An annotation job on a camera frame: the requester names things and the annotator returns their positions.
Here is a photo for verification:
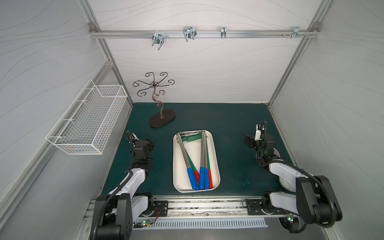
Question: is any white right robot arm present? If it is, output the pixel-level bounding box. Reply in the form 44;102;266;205
245;122;343;228

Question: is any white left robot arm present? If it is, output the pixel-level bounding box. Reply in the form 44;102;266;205
90;131;160;240

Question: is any white storage tray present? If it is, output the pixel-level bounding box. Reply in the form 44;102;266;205
173;130;221;194

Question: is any metal clamp hook small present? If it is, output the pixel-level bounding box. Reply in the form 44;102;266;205
221;27;227;39

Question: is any purple bowl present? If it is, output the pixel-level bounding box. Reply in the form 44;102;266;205
273;148;281;159

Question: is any brown metal hook stand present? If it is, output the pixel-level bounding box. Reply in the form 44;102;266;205
133;72;176;128

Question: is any green patterned bowl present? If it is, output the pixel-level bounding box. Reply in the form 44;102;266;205
279;177;296;193

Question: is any metal clamp hook left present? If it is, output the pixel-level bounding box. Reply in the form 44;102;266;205
152;32;165;51

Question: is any metal clamp hook right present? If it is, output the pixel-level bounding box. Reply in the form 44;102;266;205
282;27;309;39

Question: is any metal clamp hook middle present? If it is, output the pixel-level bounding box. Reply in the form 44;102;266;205
183;26;197;42

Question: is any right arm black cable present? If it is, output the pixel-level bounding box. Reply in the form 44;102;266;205
254;120;338;234

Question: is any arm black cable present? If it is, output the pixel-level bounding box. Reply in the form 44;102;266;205
254;120;338;234
89;169;134;240

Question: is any white wire basket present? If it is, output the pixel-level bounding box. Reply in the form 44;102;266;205
46;80;128;155

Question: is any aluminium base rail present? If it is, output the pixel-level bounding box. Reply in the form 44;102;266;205
86;195;301;218

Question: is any white vented cable duct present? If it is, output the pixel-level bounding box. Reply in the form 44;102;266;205
134;217;269;230

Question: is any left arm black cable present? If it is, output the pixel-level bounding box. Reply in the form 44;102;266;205
89;169;134;240

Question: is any aluminium cross rail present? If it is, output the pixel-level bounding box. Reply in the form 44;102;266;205
90;28;321;39

